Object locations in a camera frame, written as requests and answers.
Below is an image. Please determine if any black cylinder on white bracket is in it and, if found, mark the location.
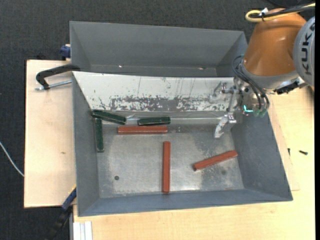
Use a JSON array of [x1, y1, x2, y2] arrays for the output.
[[274, 78, 307, 95]]

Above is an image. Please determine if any red-brown flat block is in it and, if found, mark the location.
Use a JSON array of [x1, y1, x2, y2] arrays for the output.
[[117, 125, 169, 135], [161, 140, 172, 194], [192, 149, 239, 172]]

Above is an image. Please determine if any dark green flat block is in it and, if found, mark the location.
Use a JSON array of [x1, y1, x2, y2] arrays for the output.
[[94, 117, 105, 153], [90, 109, 127, 126], [137, 116, 172, 127]]

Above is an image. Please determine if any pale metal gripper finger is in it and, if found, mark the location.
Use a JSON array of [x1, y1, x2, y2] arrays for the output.
[[209, 81, 228, 103], [213, 113, 238, 139]]

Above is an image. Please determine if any grey metal bin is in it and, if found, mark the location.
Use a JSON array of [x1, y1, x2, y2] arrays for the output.
[[69, 20, 294, 217]]

